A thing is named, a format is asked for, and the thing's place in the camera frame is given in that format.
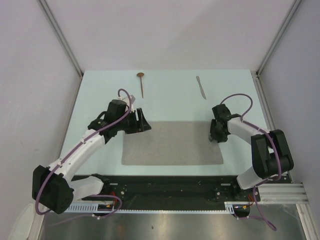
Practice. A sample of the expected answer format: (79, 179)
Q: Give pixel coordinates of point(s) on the white slotted cable duct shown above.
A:
(168, 208)

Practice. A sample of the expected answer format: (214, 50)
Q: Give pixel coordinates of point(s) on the left aluminium frame post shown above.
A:
(52, 20)

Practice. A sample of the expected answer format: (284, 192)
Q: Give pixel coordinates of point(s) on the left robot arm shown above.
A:
(54, 187)

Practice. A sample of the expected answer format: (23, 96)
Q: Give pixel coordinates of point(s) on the grey cloth napkin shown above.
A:
(172, 143)

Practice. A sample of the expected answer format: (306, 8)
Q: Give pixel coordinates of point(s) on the aluminium frame post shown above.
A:
(52, 20)
(279, 35)

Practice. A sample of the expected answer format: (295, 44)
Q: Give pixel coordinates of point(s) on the aluminium cross rail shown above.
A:
(283, 193)

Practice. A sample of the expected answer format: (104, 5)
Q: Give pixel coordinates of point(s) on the brown wooden spoon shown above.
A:
(140, 76)

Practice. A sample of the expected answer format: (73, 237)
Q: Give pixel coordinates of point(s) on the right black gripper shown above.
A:
(213, 136)

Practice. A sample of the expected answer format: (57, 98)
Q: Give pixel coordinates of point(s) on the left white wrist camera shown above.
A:
(129, 102)

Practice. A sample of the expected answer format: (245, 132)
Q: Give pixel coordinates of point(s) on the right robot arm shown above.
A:
(270, 152)

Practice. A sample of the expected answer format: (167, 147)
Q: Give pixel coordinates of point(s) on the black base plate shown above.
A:
(177, 190)

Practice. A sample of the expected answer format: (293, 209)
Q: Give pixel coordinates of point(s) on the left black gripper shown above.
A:
(140, 125)

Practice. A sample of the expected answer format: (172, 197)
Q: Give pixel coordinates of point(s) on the right aluminium frame post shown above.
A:
(279, 35)

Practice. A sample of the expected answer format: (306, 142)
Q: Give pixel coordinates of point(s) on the silver knife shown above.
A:
(200, 87)

